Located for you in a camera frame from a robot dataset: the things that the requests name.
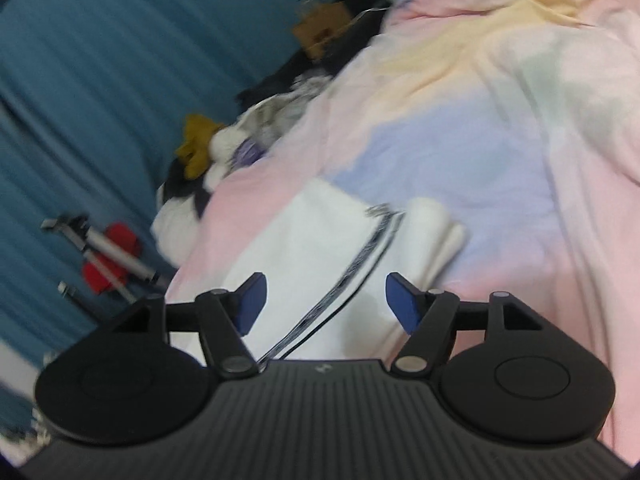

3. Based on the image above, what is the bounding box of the pile of dark clothes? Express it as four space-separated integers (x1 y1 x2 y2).
235 0 391 151

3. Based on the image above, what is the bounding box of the white garment with black trim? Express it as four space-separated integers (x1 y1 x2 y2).
165 178 471 361

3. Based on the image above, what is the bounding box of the pastel tie-dye blanket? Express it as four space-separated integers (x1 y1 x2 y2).
165 0 640 453

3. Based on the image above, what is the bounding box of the blue curtain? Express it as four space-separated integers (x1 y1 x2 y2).
0 0 346 431

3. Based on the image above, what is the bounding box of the brown cardboard box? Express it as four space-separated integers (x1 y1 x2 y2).
292 2 351 61

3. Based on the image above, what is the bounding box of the black and white plush toy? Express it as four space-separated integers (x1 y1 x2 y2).
151 127 261 256

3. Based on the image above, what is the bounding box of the mustard yellow cloth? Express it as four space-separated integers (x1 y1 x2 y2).
175 114 226 180

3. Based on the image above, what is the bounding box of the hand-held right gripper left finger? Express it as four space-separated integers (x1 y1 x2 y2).
114 272 268 379

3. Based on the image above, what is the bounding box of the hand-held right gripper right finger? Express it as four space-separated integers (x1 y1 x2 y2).
385 272 543 376

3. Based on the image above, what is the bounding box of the silver tripod with red parts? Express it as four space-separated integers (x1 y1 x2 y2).
41 213 168 306

